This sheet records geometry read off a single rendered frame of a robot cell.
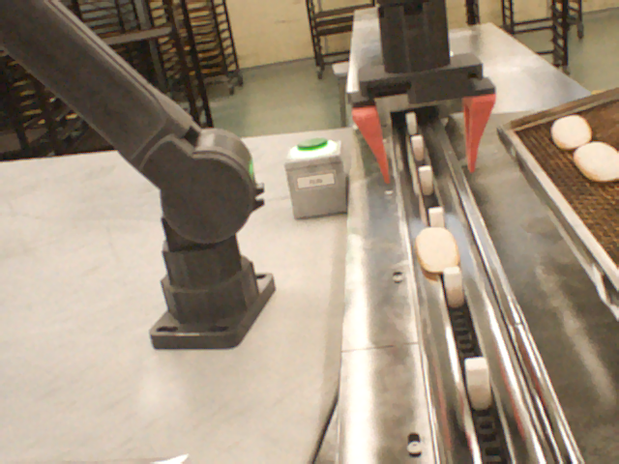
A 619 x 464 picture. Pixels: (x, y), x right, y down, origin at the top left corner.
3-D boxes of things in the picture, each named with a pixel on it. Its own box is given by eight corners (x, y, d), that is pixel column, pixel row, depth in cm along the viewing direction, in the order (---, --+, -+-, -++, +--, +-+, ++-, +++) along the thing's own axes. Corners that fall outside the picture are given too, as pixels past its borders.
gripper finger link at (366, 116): (363, 174, 71) (349, 76, 67) (438, 163, 70) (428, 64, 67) (363, 197, 64) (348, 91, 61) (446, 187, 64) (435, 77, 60)
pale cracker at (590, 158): (567, 155, 74) (565, 144, 73) (606, 143, 73) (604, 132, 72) (592, 188, 64) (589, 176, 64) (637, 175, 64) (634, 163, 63)
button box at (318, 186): (302, 223, 100) (286, 144, 96) (360, 216, 99) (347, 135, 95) (296, 247, 92) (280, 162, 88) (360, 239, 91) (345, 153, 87)
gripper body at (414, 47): (361, 89, 68) (349, 5, 65) (474, 72, 66) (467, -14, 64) (361, 103, 62) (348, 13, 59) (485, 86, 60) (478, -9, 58)
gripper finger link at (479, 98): (413, 167, 70) (402, 68, 67) (489, 157, 69) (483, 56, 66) (419, 189, 64) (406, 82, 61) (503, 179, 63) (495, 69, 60)
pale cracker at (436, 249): (413, 234, 73) (411, 223, 73) (452, 228, 73) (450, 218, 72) (420, 277, 64) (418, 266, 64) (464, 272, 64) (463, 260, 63)
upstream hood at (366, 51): (358, 35, 228) (354, 6, 225) (416, 25, 226) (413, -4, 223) (353, 139, 112) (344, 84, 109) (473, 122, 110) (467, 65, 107)
